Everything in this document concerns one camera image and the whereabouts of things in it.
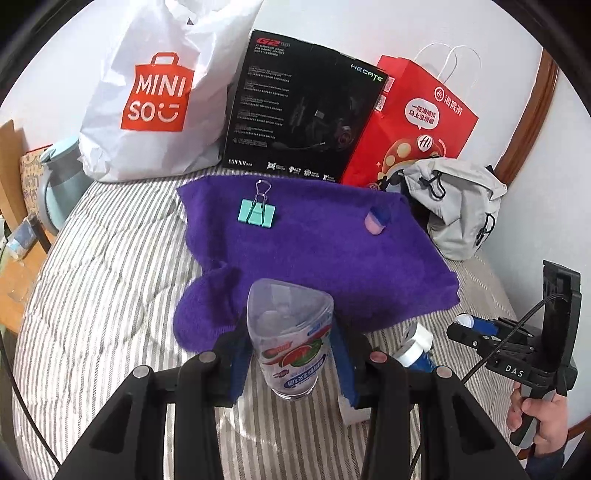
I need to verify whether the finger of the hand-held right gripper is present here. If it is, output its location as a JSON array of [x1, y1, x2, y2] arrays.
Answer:
[[446, 324, 495, 356], [468, 316, 499, 336]]

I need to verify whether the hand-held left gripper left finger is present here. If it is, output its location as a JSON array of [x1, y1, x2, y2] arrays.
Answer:
[[58, 318, 252, 480]]

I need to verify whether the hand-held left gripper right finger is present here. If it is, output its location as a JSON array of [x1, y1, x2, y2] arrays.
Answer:
[[330, 318, 532, 480]]

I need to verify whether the white charger plug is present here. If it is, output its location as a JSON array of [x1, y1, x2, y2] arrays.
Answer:
[[401, 322, 434, 354]]

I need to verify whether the blue and white bottle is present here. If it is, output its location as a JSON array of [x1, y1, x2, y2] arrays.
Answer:
[[394, 344, 437, 372]]

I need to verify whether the clear gum bottle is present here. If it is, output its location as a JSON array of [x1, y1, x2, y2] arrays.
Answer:
[[246, 278, 334, 401]]

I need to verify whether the person's right forearm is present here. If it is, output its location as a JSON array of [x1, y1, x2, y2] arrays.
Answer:
[[526, 440, 568, 480]]

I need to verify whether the person's right hand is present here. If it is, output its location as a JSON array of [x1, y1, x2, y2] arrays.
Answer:
[[506, 385, 568, 462]]

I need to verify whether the purple towel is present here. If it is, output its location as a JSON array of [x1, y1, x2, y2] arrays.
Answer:
[[173, 174, 461, 355]]

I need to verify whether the striped quilt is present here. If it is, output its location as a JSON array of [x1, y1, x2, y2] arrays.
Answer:
[[14, 171, 525, 480]]

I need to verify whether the small pink container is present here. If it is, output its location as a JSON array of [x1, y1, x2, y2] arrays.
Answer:
[[364, 208, 387, 234]]

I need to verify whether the teal binder clip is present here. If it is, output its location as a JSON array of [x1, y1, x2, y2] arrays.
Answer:
[[238, 180, 277, 228]]

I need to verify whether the red paper bag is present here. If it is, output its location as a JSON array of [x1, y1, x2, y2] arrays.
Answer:
[[342, 44, 479, 190]]

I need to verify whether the wooden nightstand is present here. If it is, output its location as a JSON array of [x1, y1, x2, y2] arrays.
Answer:
[[0, 203, 58, 333]]

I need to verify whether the small blue white packet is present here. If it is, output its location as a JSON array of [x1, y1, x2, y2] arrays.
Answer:
[[9, 215, 40, 259]]

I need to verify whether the teal kettle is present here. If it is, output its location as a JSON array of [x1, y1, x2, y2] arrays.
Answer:
[[38, 136, 93, 232]]

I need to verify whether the black headset box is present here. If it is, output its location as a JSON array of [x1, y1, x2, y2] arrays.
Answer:
[[222, 30, 389, 184]]

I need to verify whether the patterned brown card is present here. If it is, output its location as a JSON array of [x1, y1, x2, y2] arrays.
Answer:
[[19, 145, 54, 217]]

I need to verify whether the white plastic shopping bag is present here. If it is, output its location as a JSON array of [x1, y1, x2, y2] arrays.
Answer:
[[78, 0, 264, 183]]

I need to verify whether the wooden board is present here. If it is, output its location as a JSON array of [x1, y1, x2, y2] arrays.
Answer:
[[0, 119, 28, 222]]

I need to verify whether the black cable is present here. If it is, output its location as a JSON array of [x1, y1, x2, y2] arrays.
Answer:
[[0, 332, 63, 467], [409, 293, 566, 480]]

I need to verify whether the grey drawstring bag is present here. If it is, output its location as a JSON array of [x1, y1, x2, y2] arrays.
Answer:
[[399, 157, 508, 260]]

